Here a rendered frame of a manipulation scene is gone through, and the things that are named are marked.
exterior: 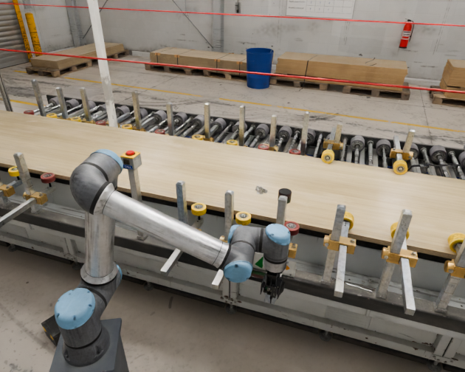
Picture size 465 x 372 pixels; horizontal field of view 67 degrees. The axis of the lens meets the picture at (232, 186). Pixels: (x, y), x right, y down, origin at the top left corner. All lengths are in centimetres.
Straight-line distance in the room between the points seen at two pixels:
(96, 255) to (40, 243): 164
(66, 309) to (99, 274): 17
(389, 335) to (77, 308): 173
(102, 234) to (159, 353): 115
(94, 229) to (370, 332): 170
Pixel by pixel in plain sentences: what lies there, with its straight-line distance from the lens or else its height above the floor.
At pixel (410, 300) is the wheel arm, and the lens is 151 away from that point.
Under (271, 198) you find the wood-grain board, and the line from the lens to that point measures 199.
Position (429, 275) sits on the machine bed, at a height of 71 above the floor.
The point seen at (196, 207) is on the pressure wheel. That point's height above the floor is 90.
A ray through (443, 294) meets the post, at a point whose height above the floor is 81.
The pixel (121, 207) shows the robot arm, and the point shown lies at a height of 135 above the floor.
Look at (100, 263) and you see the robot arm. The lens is 155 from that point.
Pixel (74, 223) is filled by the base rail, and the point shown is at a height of 70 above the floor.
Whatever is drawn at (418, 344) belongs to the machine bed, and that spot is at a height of 17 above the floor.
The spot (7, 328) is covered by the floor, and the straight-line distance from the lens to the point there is 284.
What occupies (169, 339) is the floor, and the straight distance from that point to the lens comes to 245.
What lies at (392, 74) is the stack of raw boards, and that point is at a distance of 737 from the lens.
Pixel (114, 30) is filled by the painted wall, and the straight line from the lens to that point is 1095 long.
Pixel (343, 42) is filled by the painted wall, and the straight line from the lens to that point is 860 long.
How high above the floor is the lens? 198
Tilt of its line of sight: 31 degrees down
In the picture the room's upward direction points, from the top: 1 degrees clockwise
